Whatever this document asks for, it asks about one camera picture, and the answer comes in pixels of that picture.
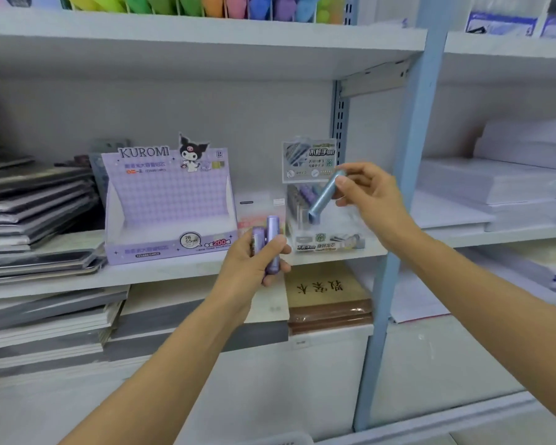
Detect white shelf board with paper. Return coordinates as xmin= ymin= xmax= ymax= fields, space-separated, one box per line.
xmin=410 ymin=189 xmax=556 ymax=249

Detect person's right forearm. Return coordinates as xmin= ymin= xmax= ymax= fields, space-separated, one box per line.
xmin=398 ymin=218 xmax=556 ymax=434

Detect grey metal shelf bracket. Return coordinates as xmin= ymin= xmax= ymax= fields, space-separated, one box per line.
xmin=340 ymin=57 xmax=414 ymax=99

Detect stack of brown notebooks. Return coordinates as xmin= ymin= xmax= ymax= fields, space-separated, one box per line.
xmin=284 ymin=263 xmax=374 ymax=337

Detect person's right hand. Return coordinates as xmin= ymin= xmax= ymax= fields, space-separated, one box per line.
xmin=335 ymin=161 xmax=423 ymax=238

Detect long purple lead tube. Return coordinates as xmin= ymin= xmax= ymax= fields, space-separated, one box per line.
xmin=264 ymin=216 xmax=281 ymax=275

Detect row of colourful markers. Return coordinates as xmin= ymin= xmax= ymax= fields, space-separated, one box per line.
xmin=60 ymin=0 xmax=348 ymax=25

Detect stacks of white paper reams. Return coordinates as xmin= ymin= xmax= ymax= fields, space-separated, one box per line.
xmin=416 ymin=117 xmax=556 ymax=233

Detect person's left forearm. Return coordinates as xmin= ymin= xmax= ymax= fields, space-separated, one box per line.
xmin=58 ymin=292 xmax=247 ymax=445

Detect row of tubes in display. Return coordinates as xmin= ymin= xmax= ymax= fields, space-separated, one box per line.
xmin=289 ymin=182 xmax=326 ymax=227

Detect white short shelf board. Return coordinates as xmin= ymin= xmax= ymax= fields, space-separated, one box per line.
xmin=440 ymin=31 xmax=556 ymax=87

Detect blue lead tube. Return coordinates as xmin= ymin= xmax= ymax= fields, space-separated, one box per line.
xmin=308 ymin=169 xmax=348 ymax=226

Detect light blue shelf post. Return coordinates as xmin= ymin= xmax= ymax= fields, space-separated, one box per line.
xmin=352 ymin=0 xmax=451 ymax=432

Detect white shelf board with goods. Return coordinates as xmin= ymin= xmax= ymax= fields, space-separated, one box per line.
xmin=0 ymin=227 xmax=390 ymax=303

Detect small white pink box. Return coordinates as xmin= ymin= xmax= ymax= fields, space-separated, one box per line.
xmin=234 ymin=193 xmax=288 ymax=238

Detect perforated grey shelf rail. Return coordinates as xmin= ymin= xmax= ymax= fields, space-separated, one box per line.
xmin=331 ymin=79 xmax=351 ymax=154

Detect purple cardboard display box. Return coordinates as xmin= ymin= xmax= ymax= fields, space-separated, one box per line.
xmin=101 ymin=132 xmax=239 ymax=266

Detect clear display box with card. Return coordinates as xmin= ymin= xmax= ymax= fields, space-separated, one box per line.
xmin=281 ymin=137 xmax=368 ymax=256

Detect grey patterned packet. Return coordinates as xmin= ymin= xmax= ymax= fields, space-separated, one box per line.
xmin=88 ymin=138 xmax=131 ymax=205

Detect person's left hand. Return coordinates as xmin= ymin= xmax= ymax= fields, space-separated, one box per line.
xmin=212 ymin=228 xmax=293 ymax=325

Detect stack of dark notebooks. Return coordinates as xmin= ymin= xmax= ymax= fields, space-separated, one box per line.
xmin=0 ymin=152 xmax=106 ymax=287

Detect stack of grey white notebooks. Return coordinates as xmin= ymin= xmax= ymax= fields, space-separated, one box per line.
xmin=0 ymin=284 xmax=131 ymax=391

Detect stack of white paper sheets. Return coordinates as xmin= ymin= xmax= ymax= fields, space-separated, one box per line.
xmin=462 ymin=248 xmax=556 ymax=293

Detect loose white paper sheet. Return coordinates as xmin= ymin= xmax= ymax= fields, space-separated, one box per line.
xmin=389 ymin=268 xmax=451 ymax=324

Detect white long shelf board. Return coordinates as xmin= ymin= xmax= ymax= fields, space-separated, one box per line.
xmin=0 ymin=8 xmax=428 ymax=82

